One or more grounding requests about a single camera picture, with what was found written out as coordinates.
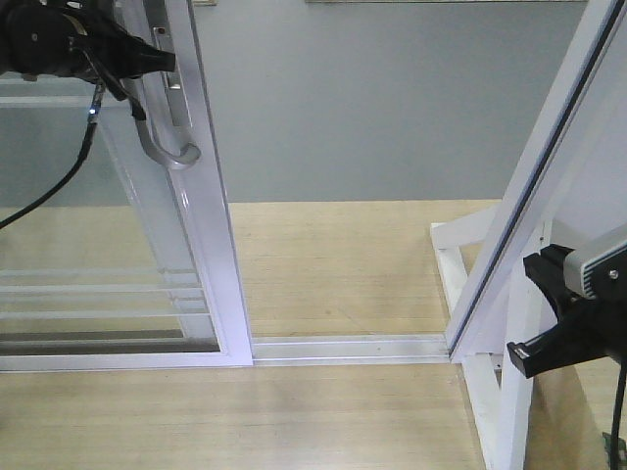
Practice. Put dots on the green circuit board dongle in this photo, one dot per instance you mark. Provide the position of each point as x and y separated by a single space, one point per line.
607 444

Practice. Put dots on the white fixed glass door panel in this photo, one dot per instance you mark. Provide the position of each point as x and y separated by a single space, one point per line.
104 266

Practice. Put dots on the aluminium door floor track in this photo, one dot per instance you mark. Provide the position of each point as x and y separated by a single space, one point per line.
350 350

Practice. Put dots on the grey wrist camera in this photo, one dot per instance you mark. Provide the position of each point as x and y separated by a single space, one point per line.
597 270

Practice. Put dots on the white door frame post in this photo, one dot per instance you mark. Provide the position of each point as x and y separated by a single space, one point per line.
577 112

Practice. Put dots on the silver door handle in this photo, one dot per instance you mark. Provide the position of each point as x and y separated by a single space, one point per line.
164 133

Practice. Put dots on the white framed sliding glass door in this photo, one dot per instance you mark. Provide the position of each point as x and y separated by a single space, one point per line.
168 26

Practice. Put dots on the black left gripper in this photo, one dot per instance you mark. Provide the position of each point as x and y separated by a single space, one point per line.
52 39

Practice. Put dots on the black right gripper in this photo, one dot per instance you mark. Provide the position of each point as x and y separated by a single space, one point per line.
590 330

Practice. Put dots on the white wooden support brace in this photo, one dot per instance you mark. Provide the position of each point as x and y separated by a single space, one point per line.
490 367

